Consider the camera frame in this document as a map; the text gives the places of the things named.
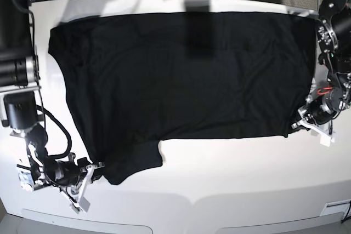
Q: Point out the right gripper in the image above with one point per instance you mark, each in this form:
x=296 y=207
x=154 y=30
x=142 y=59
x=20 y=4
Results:
x=71 y=174

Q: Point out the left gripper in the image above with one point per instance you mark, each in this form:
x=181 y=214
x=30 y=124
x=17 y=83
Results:
x=315 y=111

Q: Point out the black graphic T-shirt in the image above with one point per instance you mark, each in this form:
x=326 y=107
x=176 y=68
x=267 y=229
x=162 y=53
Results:
x=134 y=80

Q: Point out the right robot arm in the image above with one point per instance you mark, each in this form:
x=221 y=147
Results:
x=20 y=112

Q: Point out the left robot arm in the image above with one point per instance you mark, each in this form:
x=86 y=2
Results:
x=331 y=96

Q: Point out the white label sticker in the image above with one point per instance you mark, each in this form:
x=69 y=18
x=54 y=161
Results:
x=336 y=207

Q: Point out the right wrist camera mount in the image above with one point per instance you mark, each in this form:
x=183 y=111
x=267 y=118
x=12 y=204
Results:
x=75 y=195

